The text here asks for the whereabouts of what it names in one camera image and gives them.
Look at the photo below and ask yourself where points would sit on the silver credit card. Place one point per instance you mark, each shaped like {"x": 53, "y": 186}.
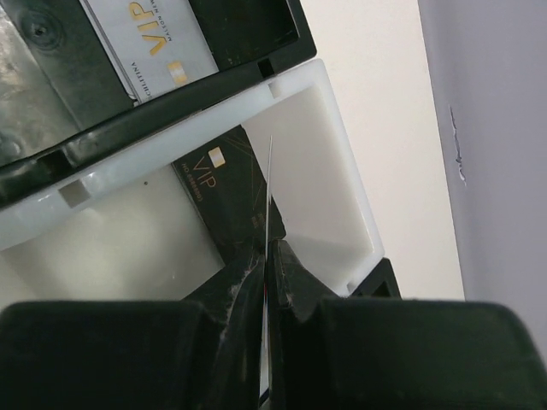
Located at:
{"x": 155, "y": 46}

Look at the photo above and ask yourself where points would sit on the black bin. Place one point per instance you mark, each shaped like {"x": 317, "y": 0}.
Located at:
{"x": 82, "y": 80}
{"x": 380, "y": 282}

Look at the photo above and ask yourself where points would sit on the black left bin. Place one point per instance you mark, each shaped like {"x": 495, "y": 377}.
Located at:
{"x": 82, "y": 80}

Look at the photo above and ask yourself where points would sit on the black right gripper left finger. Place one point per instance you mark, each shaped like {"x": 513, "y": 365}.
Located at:
{"x": 202, "y": 352}

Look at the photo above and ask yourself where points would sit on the dark grey card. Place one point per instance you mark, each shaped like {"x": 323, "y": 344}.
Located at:
{"x": 264, "y": 378}

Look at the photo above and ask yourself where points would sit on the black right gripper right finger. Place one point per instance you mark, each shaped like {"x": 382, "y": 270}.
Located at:
{"x": 332, "y": 352}

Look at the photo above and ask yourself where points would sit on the white middle bin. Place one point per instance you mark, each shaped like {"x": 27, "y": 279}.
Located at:
{"x": 274, "y": 161}

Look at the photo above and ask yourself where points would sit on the black credit card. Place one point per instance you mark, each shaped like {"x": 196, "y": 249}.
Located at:
{"x": 228, "y": 189}

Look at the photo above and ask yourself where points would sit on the black right bin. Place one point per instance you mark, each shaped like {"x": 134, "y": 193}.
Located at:
{"x": 380, "y": 282}

